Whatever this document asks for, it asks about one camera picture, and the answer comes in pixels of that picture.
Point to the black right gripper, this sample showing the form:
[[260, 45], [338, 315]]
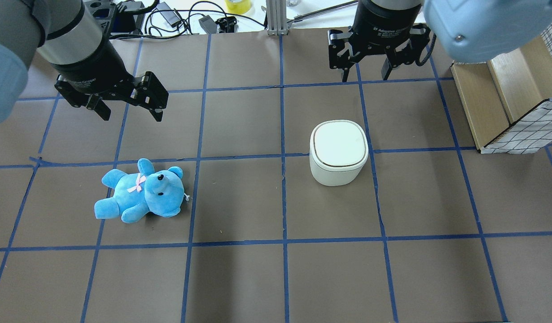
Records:
[[380, 23]]

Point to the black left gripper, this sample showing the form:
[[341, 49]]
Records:
[[93, 66]]

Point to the white lidded trash can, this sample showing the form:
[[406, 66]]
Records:
[[338, 152]]

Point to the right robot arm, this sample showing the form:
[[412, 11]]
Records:
[[474, 31]]

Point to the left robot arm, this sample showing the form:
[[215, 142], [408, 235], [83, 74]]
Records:
[[67, 35]]

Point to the long metal grabber rod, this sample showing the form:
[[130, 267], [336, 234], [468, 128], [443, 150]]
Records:
[[322, 12]]

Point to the black power adapter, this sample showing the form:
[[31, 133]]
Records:
[[169, 15]]

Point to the blue teddy bear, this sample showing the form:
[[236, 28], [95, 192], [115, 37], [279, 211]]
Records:
[[147, 191]]

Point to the yellow tape roll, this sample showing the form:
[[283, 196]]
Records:
[[239, 7]]

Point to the wooden box with grid cloth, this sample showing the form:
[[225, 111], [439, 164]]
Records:
[[508, 100]]

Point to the aluminium frame post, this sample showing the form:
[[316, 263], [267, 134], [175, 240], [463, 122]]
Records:
[[277, 22]]

